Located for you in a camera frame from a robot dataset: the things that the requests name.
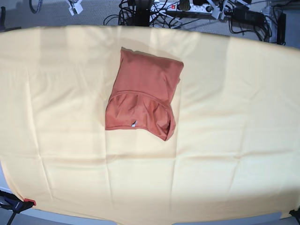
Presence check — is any salmon pink T-shirt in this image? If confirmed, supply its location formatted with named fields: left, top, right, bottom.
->
left=105, top=48, right=184, bottom=141

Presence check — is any yellow table cloth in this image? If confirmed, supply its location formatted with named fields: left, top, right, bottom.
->
left=0, top=25, right=300, bottom=225

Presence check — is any white power strip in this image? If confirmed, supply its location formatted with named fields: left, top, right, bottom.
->
left=150, top=1, right=212, bottom=18

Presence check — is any black power adapter box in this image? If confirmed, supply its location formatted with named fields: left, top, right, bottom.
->
left=231, top=8, right=265, bottom=26

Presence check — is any black upright device right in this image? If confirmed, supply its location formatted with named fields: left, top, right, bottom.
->
left=277, top=13, right=286, bottom=45

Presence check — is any blue black bar clamp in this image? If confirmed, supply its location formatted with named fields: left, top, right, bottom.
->
left=0, top=191, right=36, bottom=225

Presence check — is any black clamp right corner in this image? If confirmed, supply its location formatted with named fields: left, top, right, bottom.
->
left=289, top=208, right=300, bottom=225

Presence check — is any black stand post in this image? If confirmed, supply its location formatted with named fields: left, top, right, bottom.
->
left=134, top=0, right=151, bottom=27

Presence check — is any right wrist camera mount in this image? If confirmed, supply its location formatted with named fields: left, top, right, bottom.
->
left=66, top=0, right=83, bottom=16

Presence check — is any braided black white cable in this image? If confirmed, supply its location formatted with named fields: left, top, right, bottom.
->
left=29, top=0, right=44, bottom=15

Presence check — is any black clamp handle left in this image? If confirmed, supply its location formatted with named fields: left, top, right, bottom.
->
left=0, top=6, right=6, bottom=32

